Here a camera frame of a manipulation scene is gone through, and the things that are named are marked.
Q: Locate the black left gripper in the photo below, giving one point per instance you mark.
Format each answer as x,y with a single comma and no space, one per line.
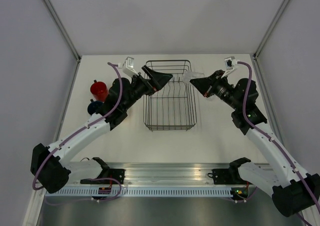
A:
158,80

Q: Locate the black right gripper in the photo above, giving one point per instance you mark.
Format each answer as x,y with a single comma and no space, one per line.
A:
205,84

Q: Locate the clear glass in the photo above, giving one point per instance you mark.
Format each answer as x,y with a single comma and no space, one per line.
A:
187,76
211,98

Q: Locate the red mug black handle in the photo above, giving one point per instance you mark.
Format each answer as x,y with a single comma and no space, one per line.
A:
99,90

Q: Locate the blue mug black handle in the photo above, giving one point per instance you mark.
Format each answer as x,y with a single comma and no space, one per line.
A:
93,106

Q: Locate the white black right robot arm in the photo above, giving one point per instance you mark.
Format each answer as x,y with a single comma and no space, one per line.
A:
291,188

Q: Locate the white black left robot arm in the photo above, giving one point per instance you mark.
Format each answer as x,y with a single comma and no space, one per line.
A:
51,165

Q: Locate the black wire dish rack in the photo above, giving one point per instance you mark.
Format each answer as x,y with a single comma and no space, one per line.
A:
174,106

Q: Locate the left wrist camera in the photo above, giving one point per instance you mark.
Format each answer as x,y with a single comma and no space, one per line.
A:
128,67

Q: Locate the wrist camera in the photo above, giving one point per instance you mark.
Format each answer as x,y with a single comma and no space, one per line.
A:
128,67
230,66

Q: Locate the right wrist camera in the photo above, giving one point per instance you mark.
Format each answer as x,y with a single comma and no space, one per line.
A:
230,66

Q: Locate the right aluminium frame post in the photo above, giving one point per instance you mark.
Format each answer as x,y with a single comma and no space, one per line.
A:
272,26

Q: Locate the aluminium frame post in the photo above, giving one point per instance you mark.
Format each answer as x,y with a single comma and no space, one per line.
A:
272,26
61,28

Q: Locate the aluminium mounting rail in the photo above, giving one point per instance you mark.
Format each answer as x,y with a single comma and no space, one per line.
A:
168,174

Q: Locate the white slotted cable duct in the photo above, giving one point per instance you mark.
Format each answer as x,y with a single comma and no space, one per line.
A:
94,191

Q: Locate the left aluminium frame post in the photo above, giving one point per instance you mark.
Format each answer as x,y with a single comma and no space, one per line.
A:
61,28

